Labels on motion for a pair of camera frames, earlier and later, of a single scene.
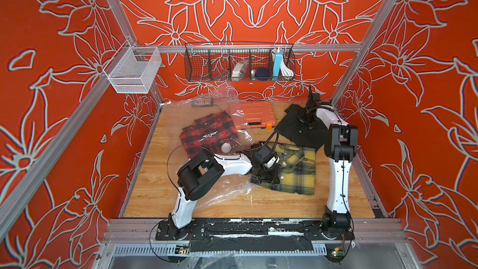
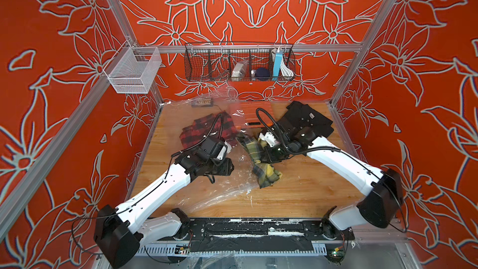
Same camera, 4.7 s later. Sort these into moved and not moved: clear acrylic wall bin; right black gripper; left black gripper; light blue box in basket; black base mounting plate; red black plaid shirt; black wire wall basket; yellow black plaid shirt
Moved: left black gripper; yellow black plaid shirt; right black gripper
Not moved: light blue box in basket; clear acrylic wall bin; black base mounting plate; black wire wall basket; red black plaid shirt
